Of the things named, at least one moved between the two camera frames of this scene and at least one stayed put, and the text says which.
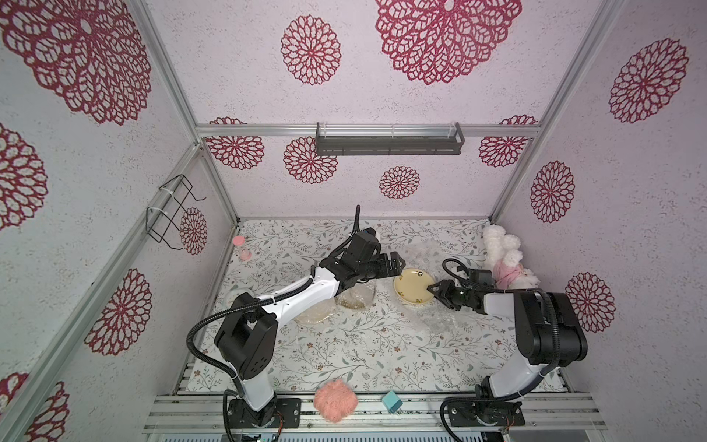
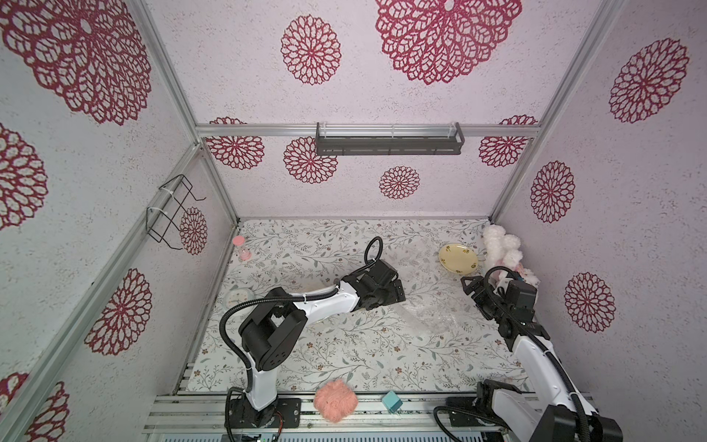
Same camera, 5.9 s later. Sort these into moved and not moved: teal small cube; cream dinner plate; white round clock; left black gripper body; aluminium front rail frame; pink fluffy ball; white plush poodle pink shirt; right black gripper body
Moved: cream dinner plate; right black gripper body; left black gripper body
Not moved: aluminium front rail frame; white plush poodle pink shirt; teal small cube; white round clock; pink fluffy ball
